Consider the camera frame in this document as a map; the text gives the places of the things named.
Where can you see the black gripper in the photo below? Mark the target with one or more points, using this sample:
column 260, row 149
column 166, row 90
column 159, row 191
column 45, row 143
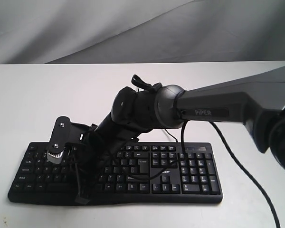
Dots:
column 99, row 142

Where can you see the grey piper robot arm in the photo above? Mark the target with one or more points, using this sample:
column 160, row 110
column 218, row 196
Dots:
column 257, row 102

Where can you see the black acer keyboard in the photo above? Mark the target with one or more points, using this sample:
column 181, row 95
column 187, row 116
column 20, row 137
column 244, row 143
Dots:
column 142, row 172

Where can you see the grey backdrop cloth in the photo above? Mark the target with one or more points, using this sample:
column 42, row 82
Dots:
column 140, row 31

